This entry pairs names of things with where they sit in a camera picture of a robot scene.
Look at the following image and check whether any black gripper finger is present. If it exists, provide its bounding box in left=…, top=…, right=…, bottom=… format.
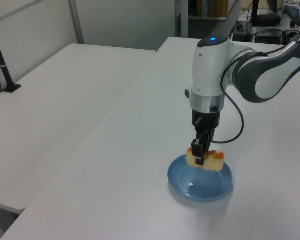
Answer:
left=205, top=128, right=215, bottom=156
left=191, top=130, right=207, bottom=167

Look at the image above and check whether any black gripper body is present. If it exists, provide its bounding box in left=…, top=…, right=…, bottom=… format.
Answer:
left=191, top=108, right=221, bottom=134

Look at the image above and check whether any yellow bread with orange topping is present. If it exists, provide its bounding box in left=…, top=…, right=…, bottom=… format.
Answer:
left=186, top=147, right=226, bottom=171

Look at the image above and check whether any blue plastic plate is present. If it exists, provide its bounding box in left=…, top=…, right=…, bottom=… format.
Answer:
left=167, top=153, right=234, bottom=203

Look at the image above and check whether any small black box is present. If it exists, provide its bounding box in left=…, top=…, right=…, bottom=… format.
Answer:
left=232, top=32, right=252, bottom=43

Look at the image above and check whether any grey metal shelf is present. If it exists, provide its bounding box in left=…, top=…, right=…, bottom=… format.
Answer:
left=175, top=0, right=242, bottom=41

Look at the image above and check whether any black electronics box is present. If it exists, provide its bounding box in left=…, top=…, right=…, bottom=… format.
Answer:
left=254, top=26, right=285, bottom=46

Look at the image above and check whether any brown cardboard box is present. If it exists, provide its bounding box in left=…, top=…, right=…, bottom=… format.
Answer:
left=196, top=0, right=229, bottom=18

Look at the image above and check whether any black monitor stand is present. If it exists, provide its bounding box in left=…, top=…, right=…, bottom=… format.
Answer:
left=250, top=0, right=260, bottom=26

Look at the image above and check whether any dark brown wrist rest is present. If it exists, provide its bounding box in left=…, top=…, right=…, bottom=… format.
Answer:
left=256, top=13, right=282, bottom=27

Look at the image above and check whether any black keyboard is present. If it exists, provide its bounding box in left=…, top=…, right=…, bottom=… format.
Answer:
left=283, top=5, right=300, bottom=26

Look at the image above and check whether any black pole with base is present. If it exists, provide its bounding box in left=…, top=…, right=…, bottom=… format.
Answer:
left=0, top=20, right=23, bottom=94

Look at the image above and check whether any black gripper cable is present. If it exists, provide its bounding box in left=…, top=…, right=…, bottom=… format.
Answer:
left=210, top=51, right=287, bottom=144

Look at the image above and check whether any grey metal frame post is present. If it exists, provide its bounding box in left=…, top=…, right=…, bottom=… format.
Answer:
left=67, top=0, right=86, bottom=45

